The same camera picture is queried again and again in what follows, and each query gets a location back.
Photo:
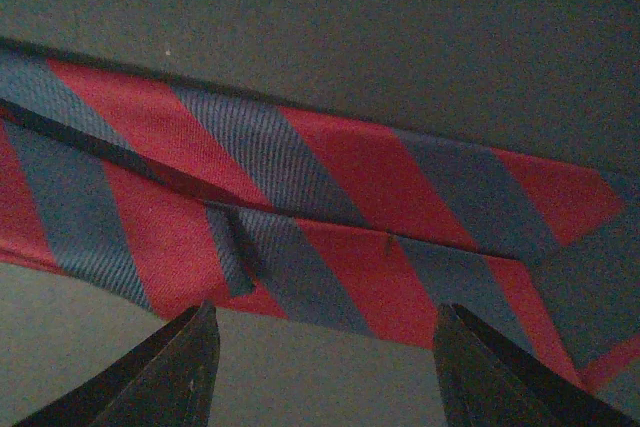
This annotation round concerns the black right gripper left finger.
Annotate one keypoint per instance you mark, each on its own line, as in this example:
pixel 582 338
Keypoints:
pixel 166 380

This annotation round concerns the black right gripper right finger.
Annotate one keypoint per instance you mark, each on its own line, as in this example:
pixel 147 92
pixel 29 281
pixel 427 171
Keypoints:
pixel 485 379

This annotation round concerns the red navy striped tie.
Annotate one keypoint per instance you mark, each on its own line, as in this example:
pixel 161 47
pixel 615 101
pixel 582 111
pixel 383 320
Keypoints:
pixel 167 194

